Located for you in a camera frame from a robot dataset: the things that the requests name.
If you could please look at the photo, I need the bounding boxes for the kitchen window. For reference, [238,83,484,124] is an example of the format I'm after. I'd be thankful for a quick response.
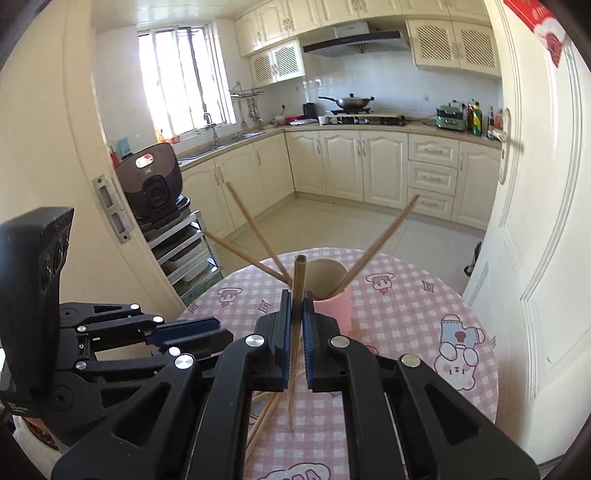
[137,25,232,139]

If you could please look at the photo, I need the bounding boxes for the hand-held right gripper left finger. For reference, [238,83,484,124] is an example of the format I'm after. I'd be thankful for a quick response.
[51,288,294,480]

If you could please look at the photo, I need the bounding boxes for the red diamond door poster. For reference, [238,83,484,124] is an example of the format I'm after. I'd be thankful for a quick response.
[503,0,571,69]

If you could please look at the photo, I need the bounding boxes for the single wooden chopstick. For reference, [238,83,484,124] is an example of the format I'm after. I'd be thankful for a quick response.
[286,255,308,432]
[202,229,291,283]
[331,194,420,297]
[224,181,293,285]

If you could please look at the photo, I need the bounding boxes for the metal kitchen rack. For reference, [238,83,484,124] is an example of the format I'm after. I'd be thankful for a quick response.
[148,210,222,305]

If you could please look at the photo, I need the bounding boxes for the wall utensil rack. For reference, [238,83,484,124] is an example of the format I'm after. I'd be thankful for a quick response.
[229,82,266,100]

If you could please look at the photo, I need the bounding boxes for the black base blender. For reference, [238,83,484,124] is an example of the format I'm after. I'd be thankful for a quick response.
[302,80,319,118]

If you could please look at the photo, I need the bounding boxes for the steel wok with lid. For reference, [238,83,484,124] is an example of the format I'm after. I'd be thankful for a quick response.
[318,92,375,112]

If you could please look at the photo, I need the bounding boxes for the cream upper cabinet row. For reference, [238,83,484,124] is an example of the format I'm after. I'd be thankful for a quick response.
[233,0,492,58]

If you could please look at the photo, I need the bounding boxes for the bunch of wooden chopsticks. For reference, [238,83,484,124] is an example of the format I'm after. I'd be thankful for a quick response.
[244,391,283,462]

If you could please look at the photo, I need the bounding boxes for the white door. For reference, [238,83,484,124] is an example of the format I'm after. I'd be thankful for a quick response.
[462,0,591,462]

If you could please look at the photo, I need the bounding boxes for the lattice door wall cabinet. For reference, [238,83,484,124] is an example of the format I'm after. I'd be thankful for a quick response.
[405,18,503,77]
[249,39,306,88]

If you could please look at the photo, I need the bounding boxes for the steel kitchen sink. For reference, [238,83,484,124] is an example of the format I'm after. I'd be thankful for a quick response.
[217,130,266,148]

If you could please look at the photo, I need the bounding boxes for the hanging kitchen utensils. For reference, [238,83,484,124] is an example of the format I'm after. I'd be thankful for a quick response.
[238,99,259,130]

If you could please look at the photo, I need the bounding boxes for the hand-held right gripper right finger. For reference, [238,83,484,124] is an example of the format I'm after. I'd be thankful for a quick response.
[302,295,541,480]

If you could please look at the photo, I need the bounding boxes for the cream base cabinets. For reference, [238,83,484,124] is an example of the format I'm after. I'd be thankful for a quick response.
[178,129,503,241]

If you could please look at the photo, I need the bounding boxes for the metal door handle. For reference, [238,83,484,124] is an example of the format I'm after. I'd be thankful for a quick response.
[498,107,525,185]

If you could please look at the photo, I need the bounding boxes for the steel range hood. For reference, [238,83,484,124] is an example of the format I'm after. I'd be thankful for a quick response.
[302,21,411,58]

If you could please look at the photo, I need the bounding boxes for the pink checked tablecloth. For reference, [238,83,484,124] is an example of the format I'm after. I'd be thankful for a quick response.
[178,249,499,480]

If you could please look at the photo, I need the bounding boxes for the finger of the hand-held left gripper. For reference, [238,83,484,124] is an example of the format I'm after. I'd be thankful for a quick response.
[69,329,235,386]
[59,302,221,347]

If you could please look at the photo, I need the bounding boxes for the black gas stove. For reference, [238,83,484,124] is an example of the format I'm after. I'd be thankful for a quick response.
[330,108,409,126]

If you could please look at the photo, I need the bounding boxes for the metal door strike plate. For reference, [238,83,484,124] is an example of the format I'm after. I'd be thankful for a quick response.
[92,174,134,243]

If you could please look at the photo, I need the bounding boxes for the pink cup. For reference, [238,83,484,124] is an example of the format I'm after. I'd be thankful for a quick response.
[302,258,354,342]

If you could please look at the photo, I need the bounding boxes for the green countertop appliance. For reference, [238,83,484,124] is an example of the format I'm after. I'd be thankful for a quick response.
[436,99,466,131]

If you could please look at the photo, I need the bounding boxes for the steel sink faucet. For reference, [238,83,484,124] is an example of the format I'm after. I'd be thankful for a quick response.
[203,112,220,148]

